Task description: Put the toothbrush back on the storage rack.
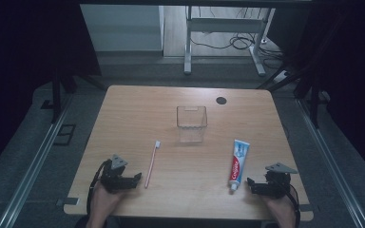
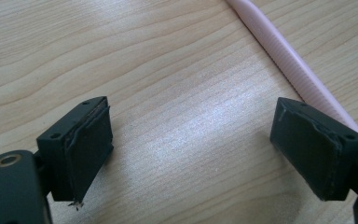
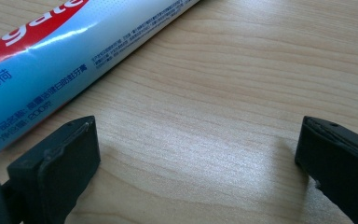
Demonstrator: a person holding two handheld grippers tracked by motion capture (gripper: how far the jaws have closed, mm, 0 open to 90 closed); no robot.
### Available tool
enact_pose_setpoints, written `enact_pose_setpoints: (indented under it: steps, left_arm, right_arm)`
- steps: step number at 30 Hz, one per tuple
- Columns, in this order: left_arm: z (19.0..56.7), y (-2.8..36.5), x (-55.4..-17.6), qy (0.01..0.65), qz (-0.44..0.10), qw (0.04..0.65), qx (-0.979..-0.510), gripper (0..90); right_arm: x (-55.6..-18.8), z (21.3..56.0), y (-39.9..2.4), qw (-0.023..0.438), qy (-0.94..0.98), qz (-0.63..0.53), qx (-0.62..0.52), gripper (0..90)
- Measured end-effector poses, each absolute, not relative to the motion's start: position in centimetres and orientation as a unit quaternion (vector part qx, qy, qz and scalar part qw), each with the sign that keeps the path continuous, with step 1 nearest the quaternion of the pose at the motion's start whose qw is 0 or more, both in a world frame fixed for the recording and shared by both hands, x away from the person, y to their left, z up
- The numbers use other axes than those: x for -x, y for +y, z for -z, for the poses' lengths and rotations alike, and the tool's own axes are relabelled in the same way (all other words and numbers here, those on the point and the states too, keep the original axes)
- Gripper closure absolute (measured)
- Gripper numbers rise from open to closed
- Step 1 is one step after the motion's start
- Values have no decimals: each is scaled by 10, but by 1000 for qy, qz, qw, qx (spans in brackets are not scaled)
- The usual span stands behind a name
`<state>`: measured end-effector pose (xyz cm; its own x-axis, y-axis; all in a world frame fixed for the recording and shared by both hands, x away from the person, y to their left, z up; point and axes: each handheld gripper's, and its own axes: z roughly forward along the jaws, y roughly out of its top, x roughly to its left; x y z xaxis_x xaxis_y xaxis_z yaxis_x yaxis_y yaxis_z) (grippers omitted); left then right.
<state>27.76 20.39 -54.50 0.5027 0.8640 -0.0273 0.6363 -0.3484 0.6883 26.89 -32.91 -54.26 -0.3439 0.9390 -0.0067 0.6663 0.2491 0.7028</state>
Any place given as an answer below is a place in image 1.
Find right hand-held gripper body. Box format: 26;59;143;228
263;161;298;200

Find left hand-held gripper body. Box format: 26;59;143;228
100;154;135;193

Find white blue red toothpaste tube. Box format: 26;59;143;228
227;139;251;193

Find clear plastic container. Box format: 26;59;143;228
176;105;208;143

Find person's right hand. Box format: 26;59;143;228
261;189;297;219

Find person's left hand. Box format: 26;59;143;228
89;181;125;217

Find grey tape piece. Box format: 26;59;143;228
298;203;315;213

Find black metal stand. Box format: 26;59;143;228
50;67;107;124
257;63;331;129

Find white power strip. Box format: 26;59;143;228
273;70;291;84

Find left hand-held gripper cable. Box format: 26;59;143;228
86;159;112;219

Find hand-held gripper cable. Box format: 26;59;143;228
86;159;112;219
284;182;301;228

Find right hand-held gripper cable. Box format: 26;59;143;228
284;182;301;228

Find aluminium floor rail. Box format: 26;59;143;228
298;98;365;228
0;94;74;228

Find black floor cables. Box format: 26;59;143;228
190;7;286;69

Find white metal desk frame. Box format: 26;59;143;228
183;5;277;78

